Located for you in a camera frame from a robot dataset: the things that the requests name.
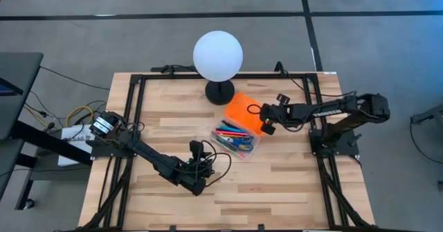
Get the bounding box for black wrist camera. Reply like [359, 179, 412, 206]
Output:
[188, 140, 206, 157]
[275, 93, 291, 106]

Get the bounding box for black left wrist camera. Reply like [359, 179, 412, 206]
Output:
[188, 140, 206, 157]

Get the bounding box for thin black floor cable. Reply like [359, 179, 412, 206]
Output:
[39, 64, 112, 91]

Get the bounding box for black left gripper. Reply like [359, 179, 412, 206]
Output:
[172, 155, 216, 197]

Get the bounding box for yellow floor cable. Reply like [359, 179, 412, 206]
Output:
[64, 105, 95, 130]

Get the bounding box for grey desk black legs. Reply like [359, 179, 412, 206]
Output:
[0, 51, 95, 211]

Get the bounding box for black left wrist camera cable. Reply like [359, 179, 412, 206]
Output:
[192, 139, 233, 188]

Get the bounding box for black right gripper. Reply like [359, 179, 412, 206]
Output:
[258, 102, 301, 136]

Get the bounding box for clear plastic supply box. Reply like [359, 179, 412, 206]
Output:
[209, 115, 262, 160]

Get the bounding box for grey stand foot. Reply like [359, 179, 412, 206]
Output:
[409, 102, 443, 126]

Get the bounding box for white globe table lamp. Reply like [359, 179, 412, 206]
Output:
[192, 30, 244, 106]

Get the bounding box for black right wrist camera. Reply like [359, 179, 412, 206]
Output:
[275, 93, 291, 106]

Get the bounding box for orange plastic box lid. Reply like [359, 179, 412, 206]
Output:
[224, 91, 266, 136]

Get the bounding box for black aluminium table frame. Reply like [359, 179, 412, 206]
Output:
[82, 71, 377, 232]

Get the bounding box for black power cable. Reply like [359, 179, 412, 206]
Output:
[274, 60, 349, 98]

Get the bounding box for dark laptop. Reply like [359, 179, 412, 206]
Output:
[0, 77, 25, 98]

